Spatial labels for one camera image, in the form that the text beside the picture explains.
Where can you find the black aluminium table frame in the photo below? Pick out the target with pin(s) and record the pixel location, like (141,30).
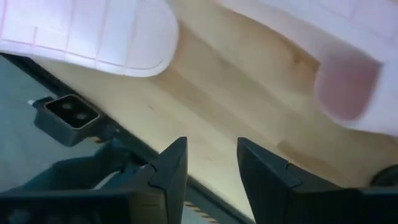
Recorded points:
(214,203)

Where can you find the pink rubber slide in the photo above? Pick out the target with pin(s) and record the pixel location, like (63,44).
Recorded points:
(93,34)
(351,87)

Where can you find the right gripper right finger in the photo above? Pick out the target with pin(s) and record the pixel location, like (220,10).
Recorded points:
(273,193)

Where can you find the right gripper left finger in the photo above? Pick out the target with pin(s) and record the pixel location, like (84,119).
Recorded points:
(168,186)

